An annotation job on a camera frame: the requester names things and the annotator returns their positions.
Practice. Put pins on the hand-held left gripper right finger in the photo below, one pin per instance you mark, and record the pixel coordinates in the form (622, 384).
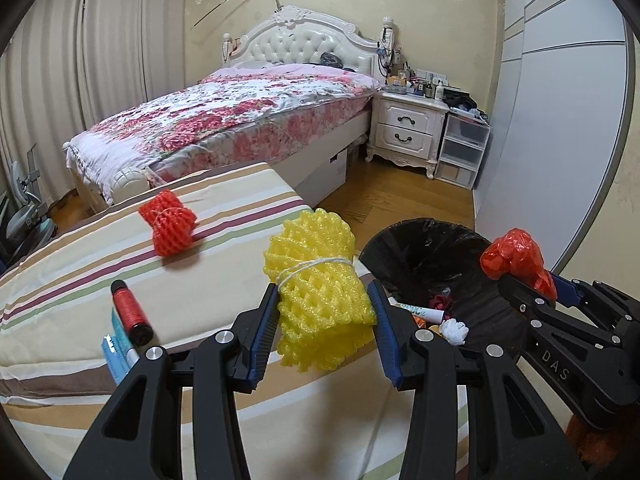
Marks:
(385, 340)

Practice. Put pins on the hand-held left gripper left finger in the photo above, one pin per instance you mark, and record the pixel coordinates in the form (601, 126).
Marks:
(262, 340)

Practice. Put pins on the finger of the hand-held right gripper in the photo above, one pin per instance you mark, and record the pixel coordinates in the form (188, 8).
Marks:
(567, 287)
(525, 300)

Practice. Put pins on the white toothpaste tube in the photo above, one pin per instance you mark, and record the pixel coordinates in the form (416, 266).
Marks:
(417, 313)

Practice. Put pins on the orange-red foam fruit net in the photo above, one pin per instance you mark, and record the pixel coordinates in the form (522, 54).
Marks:
(515, 255)

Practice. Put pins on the dark red wrapper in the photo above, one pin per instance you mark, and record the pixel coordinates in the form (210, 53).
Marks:
(441, 302)

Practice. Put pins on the white paper ball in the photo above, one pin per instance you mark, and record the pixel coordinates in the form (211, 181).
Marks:
(455, 331)

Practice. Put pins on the yellow foam fruit net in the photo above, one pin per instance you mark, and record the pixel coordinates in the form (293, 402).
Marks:
(315, 290)

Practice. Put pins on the black trash bin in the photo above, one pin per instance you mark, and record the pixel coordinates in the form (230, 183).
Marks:
(425, 255)

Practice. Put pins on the red cylinder bottle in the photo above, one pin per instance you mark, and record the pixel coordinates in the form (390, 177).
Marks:
(131, 312)

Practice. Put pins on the blue toothpaste tube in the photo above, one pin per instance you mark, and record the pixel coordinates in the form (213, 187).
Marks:
(120, 355)

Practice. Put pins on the red foam fruit net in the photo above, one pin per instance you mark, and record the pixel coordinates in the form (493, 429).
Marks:
(167, 222)

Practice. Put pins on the clear plastic drawer unit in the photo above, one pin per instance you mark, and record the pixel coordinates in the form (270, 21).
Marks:
(462, 150)

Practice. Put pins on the white storage box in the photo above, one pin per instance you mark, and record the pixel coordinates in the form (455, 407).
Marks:
(322, 177)

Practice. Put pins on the white wardrobe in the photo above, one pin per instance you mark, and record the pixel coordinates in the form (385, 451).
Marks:
(565, 110)

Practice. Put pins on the striped tablecloth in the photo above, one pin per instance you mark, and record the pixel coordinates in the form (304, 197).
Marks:
(75, 270)

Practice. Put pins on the dark items pile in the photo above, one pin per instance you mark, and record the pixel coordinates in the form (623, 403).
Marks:
(465, 102)

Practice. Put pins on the white nightstand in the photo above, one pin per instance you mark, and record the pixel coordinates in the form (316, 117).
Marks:
(405, 127)

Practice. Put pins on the floral bedspread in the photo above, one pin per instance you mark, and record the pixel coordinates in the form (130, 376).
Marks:
(225, 110)

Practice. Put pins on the group of toiletry bottles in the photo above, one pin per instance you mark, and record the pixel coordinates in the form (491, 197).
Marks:
(415, 80)

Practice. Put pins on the grey office chair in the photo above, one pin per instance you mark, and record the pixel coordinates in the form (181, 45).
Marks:
(25, 210)

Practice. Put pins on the dark clothes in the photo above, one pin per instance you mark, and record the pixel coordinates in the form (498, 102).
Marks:
(331, 59)

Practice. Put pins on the white bed with tufted headboard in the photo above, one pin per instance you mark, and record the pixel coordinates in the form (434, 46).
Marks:
(300, 42)

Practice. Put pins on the beige curtains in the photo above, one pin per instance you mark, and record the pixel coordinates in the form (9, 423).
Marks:
(75, 60)

